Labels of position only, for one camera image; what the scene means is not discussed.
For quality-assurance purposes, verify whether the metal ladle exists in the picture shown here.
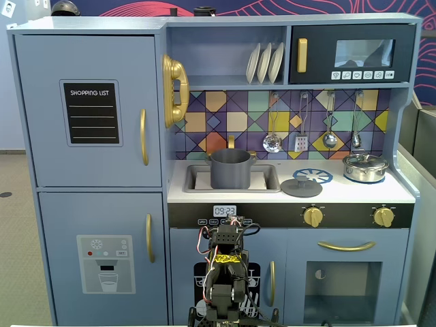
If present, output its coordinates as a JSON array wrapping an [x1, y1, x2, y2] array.
[[322, 91, 338, 149]]

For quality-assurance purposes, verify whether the gold freezer door handle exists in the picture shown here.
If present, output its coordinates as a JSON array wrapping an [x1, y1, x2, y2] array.
[[145, 213, 156, 264]]

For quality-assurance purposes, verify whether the metal skimmer spoon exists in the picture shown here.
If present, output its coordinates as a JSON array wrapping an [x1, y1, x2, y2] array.
[[262, 93, 283, 154]]

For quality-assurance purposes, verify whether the gold stove knob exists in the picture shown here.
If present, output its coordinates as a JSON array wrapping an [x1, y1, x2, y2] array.
[[302, 206, 325, 228], [373, 205, 396, 228]]

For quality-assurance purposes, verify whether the metal slotted spatula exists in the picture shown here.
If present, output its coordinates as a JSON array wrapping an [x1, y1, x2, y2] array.
[[294, 93, 311, 153]]

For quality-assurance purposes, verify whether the shiny steel pot with lid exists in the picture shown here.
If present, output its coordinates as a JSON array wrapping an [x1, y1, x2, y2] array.
[[341, 153, 390, 183]]

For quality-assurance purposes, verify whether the metal whisk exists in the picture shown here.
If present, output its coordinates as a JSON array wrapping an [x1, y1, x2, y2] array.
[[350, 91, 364, 149]]

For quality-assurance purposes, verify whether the tall blue fridge door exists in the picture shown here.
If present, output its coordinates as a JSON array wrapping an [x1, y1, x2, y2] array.
[[14, 33, 163, 188]]

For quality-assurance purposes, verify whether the black dishwasher rack sticker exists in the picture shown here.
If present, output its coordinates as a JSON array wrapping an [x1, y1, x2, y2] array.
[[193, 261, 262, 320]]

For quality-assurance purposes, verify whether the blue toy kitchen cabinet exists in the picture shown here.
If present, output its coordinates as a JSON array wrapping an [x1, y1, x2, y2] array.
[[6, 12, 423, 326]]

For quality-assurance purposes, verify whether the gray round lid with knob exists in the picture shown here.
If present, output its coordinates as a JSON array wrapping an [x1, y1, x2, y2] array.
[[280, 177, 324, 198]]

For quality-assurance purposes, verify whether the gold fridge door handle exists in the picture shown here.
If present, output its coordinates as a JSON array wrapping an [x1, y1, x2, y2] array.
[[139, 108, 150, 167]]

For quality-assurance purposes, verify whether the black helmet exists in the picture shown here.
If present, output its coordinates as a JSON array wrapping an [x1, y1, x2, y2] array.
[[50, 0, 81, 17]]

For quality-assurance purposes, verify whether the gold microwave handle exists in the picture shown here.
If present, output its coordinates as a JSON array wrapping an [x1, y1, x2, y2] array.
[[296, 37, 308, 74]]

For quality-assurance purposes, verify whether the gray plastic pot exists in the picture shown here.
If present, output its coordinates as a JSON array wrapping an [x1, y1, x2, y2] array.
[[205, 149, 259, 190]]

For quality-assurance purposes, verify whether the black shopping list board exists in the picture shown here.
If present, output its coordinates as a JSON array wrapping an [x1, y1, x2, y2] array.
[[59, 79, 123, 148]]

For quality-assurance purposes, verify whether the blue oven door with window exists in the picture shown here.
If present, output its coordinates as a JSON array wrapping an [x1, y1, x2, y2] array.
[[286, 228, 409, 326]]

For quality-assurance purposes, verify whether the white toy plate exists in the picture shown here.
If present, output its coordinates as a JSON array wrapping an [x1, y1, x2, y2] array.
[[256, 42, 273, 85], [267, 42, 285, 84], [245, 42, 262, 84]]

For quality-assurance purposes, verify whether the blue freezer door with dispenser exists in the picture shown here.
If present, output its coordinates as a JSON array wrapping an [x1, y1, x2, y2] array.
[[37, 191, 170, 326]]

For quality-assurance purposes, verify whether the gray sink basin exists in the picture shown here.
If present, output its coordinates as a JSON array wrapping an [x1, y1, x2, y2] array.
[[183, 163, 281, 193]]

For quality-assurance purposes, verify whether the gold dishwasher door handle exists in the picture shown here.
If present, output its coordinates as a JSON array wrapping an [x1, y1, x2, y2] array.
[[268, 260, 277, 308]]

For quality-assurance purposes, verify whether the gray water dispenser sticker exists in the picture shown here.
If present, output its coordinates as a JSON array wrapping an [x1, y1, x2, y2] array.
[[76, 234, 136, 295]]

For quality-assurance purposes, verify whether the black microwave door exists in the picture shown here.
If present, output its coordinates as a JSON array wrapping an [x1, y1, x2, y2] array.
[[288, 23, 417, 84]]

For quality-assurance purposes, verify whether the gold oven door handle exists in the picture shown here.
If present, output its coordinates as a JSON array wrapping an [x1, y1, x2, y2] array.
[[317, 240, 377, 252]]

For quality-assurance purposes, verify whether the blue dishwasher door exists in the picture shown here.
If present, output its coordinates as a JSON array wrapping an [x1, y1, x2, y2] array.
[[169, 228, 287, 326]]

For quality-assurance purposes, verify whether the gold toy telephone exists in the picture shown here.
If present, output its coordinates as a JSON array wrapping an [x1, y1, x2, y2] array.
[[161, 53, 190, 129]]

